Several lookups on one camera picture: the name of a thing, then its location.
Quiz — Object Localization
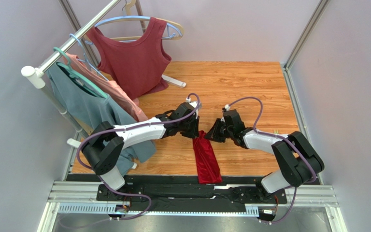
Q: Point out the red cloth napkin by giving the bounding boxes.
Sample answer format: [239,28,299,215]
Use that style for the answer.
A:
[193,130,223,184]

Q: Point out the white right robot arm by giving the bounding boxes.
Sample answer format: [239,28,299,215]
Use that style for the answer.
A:
[204,110,325,194]

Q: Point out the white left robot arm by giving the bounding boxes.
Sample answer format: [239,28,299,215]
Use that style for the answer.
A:
[78,100,202,190]

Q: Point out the maroon tank top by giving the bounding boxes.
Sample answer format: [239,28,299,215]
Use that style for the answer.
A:
[86,17,172,100]

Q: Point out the pink hanging shirt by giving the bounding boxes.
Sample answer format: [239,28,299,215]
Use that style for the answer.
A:
[66,53,148,122]

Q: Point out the light blue clothes hanger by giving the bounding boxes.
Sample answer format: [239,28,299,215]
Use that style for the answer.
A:
[83,15,184,48]

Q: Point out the grey-blue hanging shirt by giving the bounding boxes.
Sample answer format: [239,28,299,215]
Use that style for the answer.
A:
[46,62,157,175]

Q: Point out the teal clothes hanger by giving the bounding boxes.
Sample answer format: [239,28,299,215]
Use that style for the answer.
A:
[53,47,108,98]

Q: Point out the wooden clothes hanger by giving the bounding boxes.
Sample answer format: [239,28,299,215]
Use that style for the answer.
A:
[110,0,185,43]

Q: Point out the white clothes rack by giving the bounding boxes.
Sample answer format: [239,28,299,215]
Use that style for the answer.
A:
[21,0,187,171]

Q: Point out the blue wire clothes hanger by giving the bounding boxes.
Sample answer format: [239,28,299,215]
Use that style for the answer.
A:
[69,33,109,82]

